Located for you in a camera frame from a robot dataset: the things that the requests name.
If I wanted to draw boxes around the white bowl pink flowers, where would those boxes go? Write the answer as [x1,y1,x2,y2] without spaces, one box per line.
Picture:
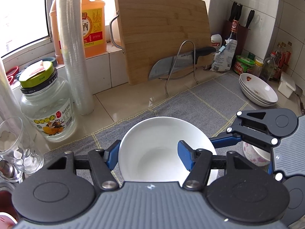
[242,142,270,167]

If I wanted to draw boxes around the white plate with stain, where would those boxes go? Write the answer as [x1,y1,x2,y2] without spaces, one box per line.
[239,73,278,103]

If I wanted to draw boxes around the grey green checked mat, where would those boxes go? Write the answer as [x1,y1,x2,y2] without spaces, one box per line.
[42,71,305,229]

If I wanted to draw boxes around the metal bottle opener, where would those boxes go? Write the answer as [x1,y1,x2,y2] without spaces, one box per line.
[295,85,305,115]

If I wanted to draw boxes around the white plastic box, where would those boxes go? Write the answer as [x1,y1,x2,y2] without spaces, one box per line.
[278,72,296,99]

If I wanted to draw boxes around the yellow lid spice jar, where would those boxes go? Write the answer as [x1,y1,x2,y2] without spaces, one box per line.
[252,58,264,77]

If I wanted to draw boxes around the green lid sauce jar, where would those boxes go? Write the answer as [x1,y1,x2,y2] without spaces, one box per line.
[233,55,255,75]

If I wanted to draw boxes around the glass jar green lid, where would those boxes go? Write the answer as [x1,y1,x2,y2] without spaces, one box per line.
[19,60,76,142]

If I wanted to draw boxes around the white blue plastic bag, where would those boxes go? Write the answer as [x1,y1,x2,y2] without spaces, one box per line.
[210,39,237,72]

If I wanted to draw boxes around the green lid small jar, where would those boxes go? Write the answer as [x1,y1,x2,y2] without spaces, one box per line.
[248,52,255,60]

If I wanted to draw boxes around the glass mug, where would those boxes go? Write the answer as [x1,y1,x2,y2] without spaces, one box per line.
[1,117,44,182]

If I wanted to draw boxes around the red white food bag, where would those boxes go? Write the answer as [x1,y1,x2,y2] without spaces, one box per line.
[210,34,222,51]

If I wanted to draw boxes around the dark red knife block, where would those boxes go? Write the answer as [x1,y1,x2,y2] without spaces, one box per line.
[221,20,250,55]

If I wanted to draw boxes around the dark soy sauce bottle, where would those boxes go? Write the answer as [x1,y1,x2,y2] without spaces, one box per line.
[226,20,239,43]

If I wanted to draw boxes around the pink white basin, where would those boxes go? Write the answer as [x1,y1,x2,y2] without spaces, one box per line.
[0,212,17,229]

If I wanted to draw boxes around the bamboo cutting board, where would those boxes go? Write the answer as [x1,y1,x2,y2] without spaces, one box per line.
[115,0,211,85]

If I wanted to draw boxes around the orange cooking wine jug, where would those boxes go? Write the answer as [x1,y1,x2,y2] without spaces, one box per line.
[49,0,107,64]

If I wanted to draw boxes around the plastic cup stack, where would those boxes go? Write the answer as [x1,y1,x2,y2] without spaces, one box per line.
[56,0,94,115]

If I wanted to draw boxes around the metal wire rack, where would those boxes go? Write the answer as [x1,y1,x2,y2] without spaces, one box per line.
[157,39,206,98]

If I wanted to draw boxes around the black handled kitchen knife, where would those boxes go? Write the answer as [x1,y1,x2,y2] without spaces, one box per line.
[148,47,216,81]

